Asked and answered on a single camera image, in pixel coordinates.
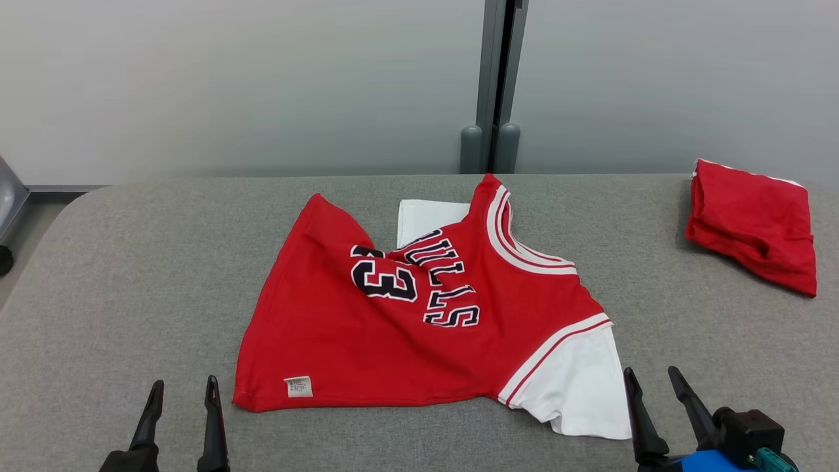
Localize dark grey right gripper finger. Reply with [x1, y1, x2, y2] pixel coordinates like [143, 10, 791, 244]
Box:
[623, 366, 670, 465]
[667, 365, 718, 447]

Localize red Bulls jersey white sleeves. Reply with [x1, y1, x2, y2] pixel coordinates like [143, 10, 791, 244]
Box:
[233, 173, 634, 441]

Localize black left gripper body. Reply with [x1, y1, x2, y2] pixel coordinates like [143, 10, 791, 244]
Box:
[98, 446, 161, 472]

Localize grey metal frame leg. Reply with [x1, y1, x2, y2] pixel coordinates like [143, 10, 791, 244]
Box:
[0, 156, 111, 245]

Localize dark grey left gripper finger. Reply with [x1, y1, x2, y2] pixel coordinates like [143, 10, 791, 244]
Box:
[197, 374, 231, 472]
[128, 380, 165, 450]

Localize red shorts with number 23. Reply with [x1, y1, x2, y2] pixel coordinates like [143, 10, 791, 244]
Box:
[684, 158, 819, 300]

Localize teal right cable connector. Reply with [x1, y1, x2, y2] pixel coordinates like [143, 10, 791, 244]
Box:
[754, 447, 800, 472]

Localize grey metal partition post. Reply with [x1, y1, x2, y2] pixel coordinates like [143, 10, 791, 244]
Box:
[459, 0, 530, 175]

